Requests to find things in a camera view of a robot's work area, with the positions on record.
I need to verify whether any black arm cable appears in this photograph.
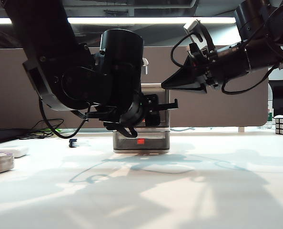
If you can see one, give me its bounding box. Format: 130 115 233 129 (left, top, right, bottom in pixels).
221 64 283 95
39 99 90 139

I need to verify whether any long ceiling light strip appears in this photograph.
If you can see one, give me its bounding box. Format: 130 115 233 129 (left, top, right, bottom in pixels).
0 17 237 26

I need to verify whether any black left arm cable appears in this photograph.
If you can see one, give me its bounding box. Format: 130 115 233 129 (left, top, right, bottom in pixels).
39 99 90 139

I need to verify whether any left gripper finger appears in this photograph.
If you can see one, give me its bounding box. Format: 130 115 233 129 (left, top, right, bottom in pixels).
145 112 162 127

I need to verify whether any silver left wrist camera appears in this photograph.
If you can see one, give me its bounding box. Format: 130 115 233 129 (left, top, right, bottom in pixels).
142 57 150 75

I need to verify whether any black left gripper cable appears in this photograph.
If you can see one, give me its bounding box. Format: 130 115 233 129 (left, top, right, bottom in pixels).
103 120 139 139

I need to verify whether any black monitor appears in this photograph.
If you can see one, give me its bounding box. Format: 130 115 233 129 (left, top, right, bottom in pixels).
268 80 283 117

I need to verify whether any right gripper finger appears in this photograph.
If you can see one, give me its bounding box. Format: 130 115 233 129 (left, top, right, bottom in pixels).
169 83 209 94
161 56 208 90

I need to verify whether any white drawer cabinet frame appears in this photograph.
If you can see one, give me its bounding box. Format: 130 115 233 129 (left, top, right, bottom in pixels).
112 83 171 154

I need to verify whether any black mouse pad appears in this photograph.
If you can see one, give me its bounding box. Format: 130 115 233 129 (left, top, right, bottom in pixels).
0 128 37 146

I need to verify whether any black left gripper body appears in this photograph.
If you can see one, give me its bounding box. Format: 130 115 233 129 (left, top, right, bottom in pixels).
85 94 179 120

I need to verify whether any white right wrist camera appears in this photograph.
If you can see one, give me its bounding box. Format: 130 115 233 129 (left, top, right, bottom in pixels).
183 19 204 36

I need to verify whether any white earbuds case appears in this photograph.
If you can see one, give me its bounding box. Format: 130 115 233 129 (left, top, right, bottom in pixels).
0 146 30 158

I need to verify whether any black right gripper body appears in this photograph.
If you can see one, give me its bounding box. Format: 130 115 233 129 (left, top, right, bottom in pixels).
188 42 251 88

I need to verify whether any green cable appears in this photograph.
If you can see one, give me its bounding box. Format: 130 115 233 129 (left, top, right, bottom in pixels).
42 128 61 135

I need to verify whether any smoky drawer with red handle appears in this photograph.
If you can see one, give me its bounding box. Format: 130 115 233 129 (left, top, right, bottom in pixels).
141 109 170 129
112 130 170 151
141 87 168 105

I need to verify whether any green labelled bottle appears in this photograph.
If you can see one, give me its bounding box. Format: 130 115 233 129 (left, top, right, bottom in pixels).
267 101 274 125

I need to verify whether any black right camera cable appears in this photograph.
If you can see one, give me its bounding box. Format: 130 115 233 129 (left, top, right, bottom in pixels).
171 33 199 68

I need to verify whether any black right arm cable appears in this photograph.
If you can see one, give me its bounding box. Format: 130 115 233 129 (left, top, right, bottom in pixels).
221 64 283 95

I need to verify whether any black cable bundle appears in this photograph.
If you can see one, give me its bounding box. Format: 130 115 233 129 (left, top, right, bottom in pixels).
19 119 65 141

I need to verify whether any brown desk partition panel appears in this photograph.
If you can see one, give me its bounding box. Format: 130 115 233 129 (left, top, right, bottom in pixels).
0 45 269 131

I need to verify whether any purple white napkin pack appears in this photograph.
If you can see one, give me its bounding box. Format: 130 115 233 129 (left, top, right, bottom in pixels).
0 150 15 177

